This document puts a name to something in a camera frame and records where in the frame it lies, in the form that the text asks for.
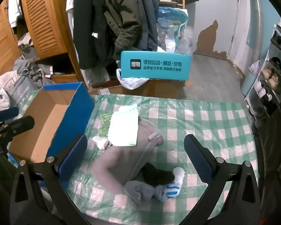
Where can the teal printed box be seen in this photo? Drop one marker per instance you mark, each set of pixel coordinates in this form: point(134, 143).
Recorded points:
point(154, 75)

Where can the pair of black shoes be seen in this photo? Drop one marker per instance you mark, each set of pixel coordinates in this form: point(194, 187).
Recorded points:
point(277, 65)

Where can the white door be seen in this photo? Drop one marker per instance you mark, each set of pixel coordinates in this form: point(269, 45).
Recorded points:
point(245, 16)

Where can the grey printed bag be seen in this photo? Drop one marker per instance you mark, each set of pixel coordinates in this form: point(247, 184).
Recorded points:
point(23, 91)

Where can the olive green hanging jacket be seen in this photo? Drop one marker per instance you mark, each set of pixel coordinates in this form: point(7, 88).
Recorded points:
point(124, 16)

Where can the blue plastic bag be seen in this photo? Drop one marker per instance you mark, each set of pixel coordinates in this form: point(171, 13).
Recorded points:
point(171, 16)

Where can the brown cardboard box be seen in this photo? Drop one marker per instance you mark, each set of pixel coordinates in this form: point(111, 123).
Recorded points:
point(164, 86)

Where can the black hanging jacket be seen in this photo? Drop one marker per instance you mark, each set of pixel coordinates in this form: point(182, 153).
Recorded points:
point(89, 28)

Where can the small grey cloth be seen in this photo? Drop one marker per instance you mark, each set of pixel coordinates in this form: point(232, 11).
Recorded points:
point(138, 189)

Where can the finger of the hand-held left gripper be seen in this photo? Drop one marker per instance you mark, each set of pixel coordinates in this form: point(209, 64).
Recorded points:
point(10, 112)
point(23, 123)

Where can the white bin liner bag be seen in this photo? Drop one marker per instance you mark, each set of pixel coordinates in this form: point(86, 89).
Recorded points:
point(255, 66)

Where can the white blue striped sock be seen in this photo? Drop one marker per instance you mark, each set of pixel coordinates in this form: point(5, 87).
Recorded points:
point(172, 189)

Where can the crumpled clear plastic bag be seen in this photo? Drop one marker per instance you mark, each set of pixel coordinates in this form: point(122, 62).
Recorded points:
point(100, 143)

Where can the white plastic bag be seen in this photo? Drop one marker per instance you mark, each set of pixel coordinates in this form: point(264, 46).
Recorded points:
point(131, 83)

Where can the black cloth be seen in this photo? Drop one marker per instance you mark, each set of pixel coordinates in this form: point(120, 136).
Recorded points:
point(158, 174)

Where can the pair of beige shoes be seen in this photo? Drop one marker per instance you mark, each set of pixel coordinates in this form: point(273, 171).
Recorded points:
point(270, 78)

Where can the light blue bin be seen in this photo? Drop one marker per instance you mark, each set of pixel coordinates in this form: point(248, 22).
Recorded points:
point(249, 84)

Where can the pile of grey clothes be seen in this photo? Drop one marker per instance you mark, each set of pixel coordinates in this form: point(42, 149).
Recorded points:
point(30, 65)

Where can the pair of white shoes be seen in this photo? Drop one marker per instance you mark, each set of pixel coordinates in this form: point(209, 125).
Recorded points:
point(263, 91)

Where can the white fluffy garment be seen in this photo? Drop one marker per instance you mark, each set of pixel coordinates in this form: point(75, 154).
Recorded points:
point(1, 91)

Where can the dark grey hanging jacket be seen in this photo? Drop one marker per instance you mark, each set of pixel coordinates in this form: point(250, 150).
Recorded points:
point(149, 16)

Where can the green bubble wrap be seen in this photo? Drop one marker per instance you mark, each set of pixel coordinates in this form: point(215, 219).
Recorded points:
point(105, 124)

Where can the shoe rack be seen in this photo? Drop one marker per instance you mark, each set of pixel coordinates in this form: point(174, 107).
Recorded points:
point(269, 98)

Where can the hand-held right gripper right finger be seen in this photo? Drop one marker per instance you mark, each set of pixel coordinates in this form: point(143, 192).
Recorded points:
point(197, 159)

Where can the green checked tablecloth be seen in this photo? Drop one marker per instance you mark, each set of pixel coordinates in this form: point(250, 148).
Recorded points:
point(201, 121)

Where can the blue cardboard box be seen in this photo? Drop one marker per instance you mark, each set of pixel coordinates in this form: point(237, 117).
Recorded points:
point(30, 126)

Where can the white and green towel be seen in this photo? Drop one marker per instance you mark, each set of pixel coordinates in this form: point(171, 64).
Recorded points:
point(123, 129)

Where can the grey fleece garment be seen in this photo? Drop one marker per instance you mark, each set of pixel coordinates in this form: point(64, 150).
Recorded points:
point(121, 164)

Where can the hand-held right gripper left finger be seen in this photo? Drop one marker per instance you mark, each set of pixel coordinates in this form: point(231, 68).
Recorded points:
point(75, 154)

